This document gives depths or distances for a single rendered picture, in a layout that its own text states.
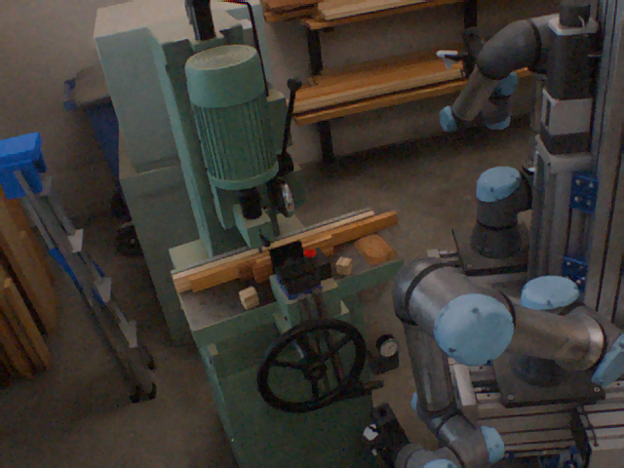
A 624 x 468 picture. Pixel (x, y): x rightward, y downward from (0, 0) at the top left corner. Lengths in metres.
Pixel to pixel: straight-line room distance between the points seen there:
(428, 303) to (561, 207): 0.60
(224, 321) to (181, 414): 1.11
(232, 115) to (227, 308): 0.51
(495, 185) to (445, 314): 0.84
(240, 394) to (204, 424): 0.84
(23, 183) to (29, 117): 1.77
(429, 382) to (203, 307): 0.68
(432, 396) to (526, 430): 0.39
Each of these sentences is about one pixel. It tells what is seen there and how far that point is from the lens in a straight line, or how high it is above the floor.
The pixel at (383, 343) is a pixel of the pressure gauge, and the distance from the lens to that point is 1.87.
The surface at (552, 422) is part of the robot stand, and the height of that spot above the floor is 0.69.
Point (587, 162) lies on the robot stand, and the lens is 1.56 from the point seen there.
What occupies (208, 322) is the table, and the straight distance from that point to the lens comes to 1.70.
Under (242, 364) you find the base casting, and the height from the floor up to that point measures 0.74.
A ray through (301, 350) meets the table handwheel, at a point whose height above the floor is 0.83.
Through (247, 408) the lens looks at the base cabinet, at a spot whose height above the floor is 0.57.
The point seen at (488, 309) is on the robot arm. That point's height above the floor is 1.28.
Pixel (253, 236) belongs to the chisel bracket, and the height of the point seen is 1.04.
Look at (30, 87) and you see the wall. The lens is 4.02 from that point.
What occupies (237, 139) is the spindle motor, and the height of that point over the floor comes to 1.33.
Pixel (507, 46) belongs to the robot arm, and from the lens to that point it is 1.71.
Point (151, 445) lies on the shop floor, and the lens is 2.70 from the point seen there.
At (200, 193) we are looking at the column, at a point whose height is 1.08.
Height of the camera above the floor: 1.96
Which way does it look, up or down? 34 degrees down
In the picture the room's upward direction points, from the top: 9 degrees counter-clockwise
